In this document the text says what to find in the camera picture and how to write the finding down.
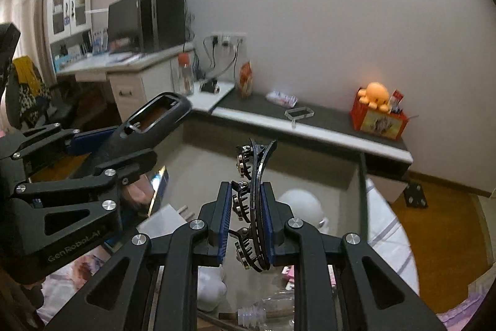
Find orange octopus plush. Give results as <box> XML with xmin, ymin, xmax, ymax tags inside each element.
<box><xmin>356</xmin><ymin>82</ymin><xmax>390</xmax><ymax>110</ymax></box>

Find striped white bedsheet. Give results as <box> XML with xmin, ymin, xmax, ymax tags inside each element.
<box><xmin>364</xmin><ymin>176</ymin><xmax>420</xmax><ymax>297</ymax></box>

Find grey cardboard box dark rim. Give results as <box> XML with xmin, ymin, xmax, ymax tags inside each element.
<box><xmin>128</xmin><ymin>114</ymin><xmax>370</xmax><ymax>331</ymax></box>

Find black office chair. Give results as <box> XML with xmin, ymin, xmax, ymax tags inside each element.
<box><xmin>8</xmin><ymin>56</ymin><xmax>80</xmax><ymax>131</ymax></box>

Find white glass door cabinet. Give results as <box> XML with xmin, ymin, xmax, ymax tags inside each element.
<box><xmin>46</xmin><ymin>0</ymin><xmax>94</xmax><ymax>45</ymax></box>

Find white plush lump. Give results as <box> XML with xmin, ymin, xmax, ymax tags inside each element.
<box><xmin>197</xmin><ymin>267</ymin><xmax>228</xmax><ymax>312</ymax></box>

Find red snack packets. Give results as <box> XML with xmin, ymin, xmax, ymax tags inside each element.
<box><xmin>389</xmin><ymin>90</ymin><xmax>406</xmax><ymax>114</ymax></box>

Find black rhinestone hair clip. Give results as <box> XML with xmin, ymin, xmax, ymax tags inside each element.
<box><xmin>228</xmin><ymin>139</ymin><xmax>280</xmax><ymax>272</ymax></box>

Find pink floral printed blanket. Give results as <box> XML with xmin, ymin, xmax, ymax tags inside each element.
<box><xmin>39</xmin><ymin>249</ymin><xmax>119</xmax><ymax>324</ymax></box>

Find black floor scale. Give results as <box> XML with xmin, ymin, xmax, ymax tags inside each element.
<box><xmin>403</xmin><ymin>181</ymin><xmax>429</xmax><ymax>210</ymax></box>

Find purple white packet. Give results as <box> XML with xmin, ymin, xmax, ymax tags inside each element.
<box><xmin>265</xmin><ymin>91</ymin><xmax>299</xmax><ymax>107</ymax></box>

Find orange snack bag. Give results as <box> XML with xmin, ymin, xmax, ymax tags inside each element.
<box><xmin>237</xmin><ymin>61</ymin><xmax>255</xmax><ymax>99</ymax></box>

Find red printed storage box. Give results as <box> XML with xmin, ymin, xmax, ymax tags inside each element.
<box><xmin>350</xmin><ymin>91</ymin><xmax>410</xmax><ymax>141</ymax></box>

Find white paper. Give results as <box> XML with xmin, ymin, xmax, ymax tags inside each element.
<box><xmin>137</xmin><ymin>204</ymin><xmax>191</xmax><ymax>239</ymax></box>

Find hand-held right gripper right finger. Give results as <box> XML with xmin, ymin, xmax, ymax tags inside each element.
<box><xmin>261</xmin><ymin>181</ymin><xmax>446</xmax><ymax>331</ymax></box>

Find black power cables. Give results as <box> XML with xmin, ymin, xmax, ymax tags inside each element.
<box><xmin>194</xmin><ymin>36</ymin><xmax>238</xmax><ymax>80</ymax></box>

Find black computer tower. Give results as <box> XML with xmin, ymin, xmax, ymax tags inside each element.
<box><xmin>139</xmin><ymin>0</ymin><xmax>187</xmax><ymax>53</ymax></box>

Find clear bottle orange cap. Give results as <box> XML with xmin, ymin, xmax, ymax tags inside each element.
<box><xmin>177</xmin><ymin>52</ymin><xmax>195</xmax><ymax>96</ymax></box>

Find black computer monitor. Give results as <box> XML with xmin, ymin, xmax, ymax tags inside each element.
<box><xmin>108</xmin><ymin>0</ymin><xmax>142</xmax><ymax>52</ymax></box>

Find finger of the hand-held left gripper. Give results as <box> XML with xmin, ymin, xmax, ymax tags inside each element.
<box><xmin>13</xmin><ymin>147</ymin><xmax>158</xmax><ymax>202</ymax></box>
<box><xmin>0</xmin><ymin>123</ymin><xmax>117</xmax><ymax>177</ymax></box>

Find yellow patterned cloth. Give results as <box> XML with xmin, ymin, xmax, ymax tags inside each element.
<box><xmin>11</xmin><ymin>56</ymin><xmax>52</xmax><ymax>122</ymax></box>

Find small black charger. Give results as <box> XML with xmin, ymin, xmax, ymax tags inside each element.
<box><xmin>199</xmin><ymin>79</ymin><xmax>220</xmax><ymax>95</ymax></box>

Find white round foam head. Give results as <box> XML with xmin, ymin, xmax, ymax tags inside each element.
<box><xmin>277</xmin><ymin>189</ymin><xmax>331</xmax><ymax>235</ymax></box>

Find clear plastic bottle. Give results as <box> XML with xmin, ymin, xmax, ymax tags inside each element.
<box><xmin>236</xmin><ymin>292</ymin><xmax>300</xmax><ymax>331</ymax></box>

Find white computer desk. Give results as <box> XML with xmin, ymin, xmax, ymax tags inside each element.
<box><xmin>56</xmin><ymin>42</ymin><xmax>195</xmax><ymax>122</ymax></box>

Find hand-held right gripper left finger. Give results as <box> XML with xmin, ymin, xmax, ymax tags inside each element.
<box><xmin>44</xmin><ymin>181</ymin><xmax>233</xmax><ymax>331</ymax></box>

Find blue white carton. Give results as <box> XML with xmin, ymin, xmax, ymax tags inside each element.
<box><xmin>91</xmin><ymin>29</ymin><xmax>109</xmax><ymax>54</ymax></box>

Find low grey top bench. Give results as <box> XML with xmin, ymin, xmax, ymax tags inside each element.
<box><xmin>211</xmin><ymin>91</ymin><xmax>414</xmax><ymax>180</ymax></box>

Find white wall outlet strip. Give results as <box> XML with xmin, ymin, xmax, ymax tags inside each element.
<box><xmin>209</xmin><ymin>32</ymin><xmax>247</xmax><ymax>47</ymax></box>

